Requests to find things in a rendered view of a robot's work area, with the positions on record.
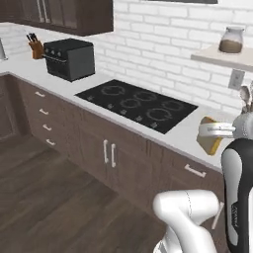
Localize glass jar with brown contents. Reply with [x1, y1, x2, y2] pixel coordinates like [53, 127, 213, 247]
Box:
[217, 26, 246, 54]

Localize black hob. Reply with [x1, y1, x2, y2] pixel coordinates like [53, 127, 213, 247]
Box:
[74, 78, 200, 135]

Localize brown corner cupboard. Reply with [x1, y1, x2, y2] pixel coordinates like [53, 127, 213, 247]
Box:
[0, 73, 24, 143]

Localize tan and yellow block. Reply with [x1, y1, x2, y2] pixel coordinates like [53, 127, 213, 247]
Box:
[196, 116, 224, 157]

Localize grey utensils in pot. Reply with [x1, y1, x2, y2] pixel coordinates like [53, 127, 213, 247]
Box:
[238, 80, 253, 115]

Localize dark range hood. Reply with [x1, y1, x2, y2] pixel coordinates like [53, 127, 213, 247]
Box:
[141, 0, 219, 5]

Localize wooden knife block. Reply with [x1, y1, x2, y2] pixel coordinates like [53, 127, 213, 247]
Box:
[26, 32, 45, 60]

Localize dark brown wall cupboard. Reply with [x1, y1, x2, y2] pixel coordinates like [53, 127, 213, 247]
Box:
[0, 0, 115, 38]

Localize brown cupboard door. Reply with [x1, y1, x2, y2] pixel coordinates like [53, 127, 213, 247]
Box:
[77, 110, 113, 190]
[110, 128, 150, 211]

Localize silver cupboard handle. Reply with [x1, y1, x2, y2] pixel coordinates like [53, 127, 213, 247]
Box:
[36, 0, 43, 24]
[42, 0, 51, 24]

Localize black toaster oven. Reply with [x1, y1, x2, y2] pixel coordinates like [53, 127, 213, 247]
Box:
[42, 38, 97, 83]

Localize pale wall shelf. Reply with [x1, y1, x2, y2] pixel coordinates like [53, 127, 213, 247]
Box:
[190, 43, 253, 73]

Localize brown drawer front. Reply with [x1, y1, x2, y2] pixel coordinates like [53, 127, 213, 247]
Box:
[29, 128, 69, 160]
[26, 113, 69, 146]
[20, 80, 68, 115]
[163, 149, 225, 199]
[23, 98, 68, 131]

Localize grey metal fixture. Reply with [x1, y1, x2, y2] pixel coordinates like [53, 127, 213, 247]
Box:
[0, 37, 9, 62]

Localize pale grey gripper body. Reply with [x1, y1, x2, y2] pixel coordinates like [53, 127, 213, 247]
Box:
[206, 123, 236, 139]

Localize white cupboard door handle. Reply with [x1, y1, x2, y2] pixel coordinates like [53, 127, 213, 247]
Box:
[102, 138, 110, 165]
[211, 201, 225, 231]
[110, 142, 118, 169]

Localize grey wall outlet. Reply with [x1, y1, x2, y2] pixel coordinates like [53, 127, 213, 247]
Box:
[227, 68, 247, 91]

